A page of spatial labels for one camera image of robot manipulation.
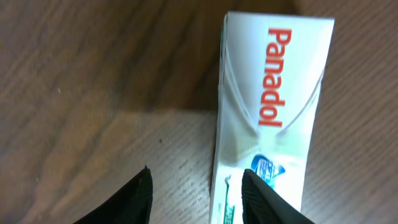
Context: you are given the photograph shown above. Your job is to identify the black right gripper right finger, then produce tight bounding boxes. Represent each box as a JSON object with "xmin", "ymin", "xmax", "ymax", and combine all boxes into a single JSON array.
[{"xmin": 241, "ymin": 169, "xmax": 314, "ymax": 224}]

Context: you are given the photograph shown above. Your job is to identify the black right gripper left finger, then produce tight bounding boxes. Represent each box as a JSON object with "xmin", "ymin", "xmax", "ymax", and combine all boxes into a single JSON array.
[{"xmin": 75, "ymin": 167, "xmax": 153, "ymax": 224}]

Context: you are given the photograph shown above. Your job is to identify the white and green medicine box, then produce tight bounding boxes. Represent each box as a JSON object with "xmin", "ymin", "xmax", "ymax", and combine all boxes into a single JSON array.
[{"xmin": 210, "ymin": 11, "xmax": 335, "ymax": 223}]

